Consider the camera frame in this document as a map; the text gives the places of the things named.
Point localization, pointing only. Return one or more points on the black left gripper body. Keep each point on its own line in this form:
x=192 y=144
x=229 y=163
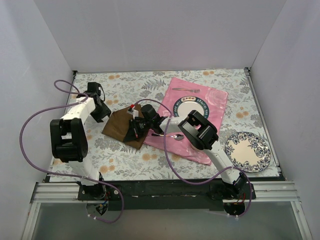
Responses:
x=101 y=113

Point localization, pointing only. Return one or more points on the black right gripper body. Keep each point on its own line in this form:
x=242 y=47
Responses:
x=136 y=128

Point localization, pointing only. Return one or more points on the brown cloth napkin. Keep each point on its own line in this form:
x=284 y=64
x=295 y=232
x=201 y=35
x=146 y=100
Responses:
x=117 y=127

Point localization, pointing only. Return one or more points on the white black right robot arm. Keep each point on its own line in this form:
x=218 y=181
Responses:
x=202 y=135

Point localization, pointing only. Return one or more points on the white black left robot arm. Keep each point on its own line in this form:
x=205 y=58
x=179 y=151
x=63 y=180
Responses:
x=68 y=138

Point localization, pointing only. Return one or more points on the silver spoon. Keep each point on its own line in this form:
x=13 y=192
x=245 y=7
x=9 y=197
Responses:
x=177 y=137

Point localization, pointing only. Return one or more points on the pink floral placemat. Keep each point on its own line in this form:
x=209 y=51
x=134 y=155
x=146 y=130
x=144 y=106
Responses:
x=216 y=101

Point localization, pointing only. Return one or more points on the green rimmed white plate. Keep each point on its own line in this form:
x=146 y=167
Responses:
x=184 y=105

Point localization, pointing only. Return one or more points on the silver fork on placemat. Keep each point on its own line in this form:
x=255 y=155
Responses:
x=185 y=89

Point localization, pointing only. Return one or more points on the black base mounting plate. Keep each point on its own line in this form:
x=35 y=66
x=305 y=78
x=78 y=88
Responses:
x=160 y=195

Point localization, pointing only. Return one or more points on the blue floral white plate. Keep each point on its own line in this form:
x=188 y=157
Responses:
x=248 y=152

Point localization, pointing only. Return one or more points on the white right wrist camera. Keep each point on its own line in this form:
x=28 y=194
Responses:
x=133 y=111

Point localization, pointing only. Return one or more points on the aluminium table frame rail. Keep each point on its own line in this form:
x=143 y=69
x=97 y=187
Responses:
x=274 y=212

